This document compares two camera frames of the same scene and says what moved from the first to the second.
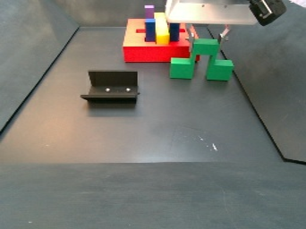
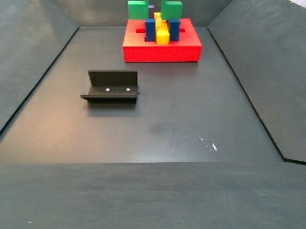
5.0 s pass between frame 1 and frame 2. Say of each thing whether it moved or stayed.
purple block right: stayed
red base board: stayed
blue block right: stayed
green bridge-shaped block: moved
